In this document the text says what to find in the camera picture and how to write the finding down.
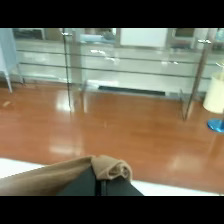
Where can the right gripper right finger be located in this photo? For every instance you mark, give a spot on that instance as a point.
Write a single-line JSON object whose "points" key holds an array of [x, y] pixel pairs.
{"points": [[120, 189]]}

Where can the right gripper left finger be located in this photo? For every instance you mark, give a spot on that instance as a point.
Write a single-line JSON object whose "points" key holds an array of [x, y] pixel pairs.
{"points": [[83, 186]]}

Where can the brown shirt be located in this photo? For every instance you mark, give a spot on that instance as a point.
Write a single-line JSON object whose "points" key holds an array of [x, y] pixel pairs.
{"points": [[50, 178]]}

